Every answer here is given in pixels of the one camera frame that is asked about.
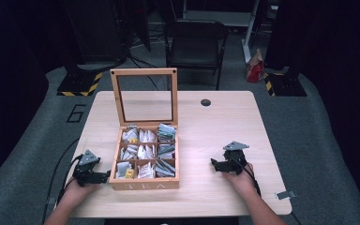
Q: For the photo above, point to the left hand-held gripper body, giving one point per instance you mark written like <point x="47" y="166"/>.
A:
<point x="86" y="162"/>

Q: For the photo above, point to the black cabinet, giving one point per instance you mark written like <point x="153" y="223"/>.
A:
<point x="95" y="29"/>

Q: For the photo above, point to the white table leg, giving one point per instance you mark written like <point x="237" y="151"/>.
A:
<point x="249" y="34"/>

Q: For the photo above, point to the grey metal clip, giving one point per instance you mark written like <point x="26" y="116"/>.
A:
<point x="286" y="195"/>

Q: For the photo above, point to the black folding chair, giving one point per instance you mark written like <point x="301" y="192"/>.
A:
<point x="195" y="51"/>

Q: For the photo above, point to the person's left hand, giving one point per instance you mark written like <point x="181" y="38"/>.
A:
<point x="76" y="191"/>

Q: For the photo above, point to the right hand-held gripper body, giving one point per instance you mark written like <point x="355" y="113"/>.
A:
<point x="236" y="156"/>

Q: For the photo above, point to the red paper bag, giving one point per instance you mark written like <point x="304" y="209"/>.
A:
<point x="255" y="69"/>

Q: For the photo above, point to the striped-edge black stand base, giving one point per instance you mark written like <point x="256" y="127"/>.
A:
<point x="284" y="84"/>
<point x="79" y="82"/>

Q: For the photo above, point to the person's right hand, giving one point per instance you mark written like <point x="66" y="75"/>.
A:
<point x="239" y="182"/>

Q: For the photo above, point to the assortment of tea bags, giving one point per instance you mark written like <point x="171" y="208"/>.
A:
<point x="148" y="151"/>

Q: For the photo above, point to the wooden tea box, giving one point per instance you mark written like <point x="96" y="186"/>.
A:
<point x="145" y="125"/>

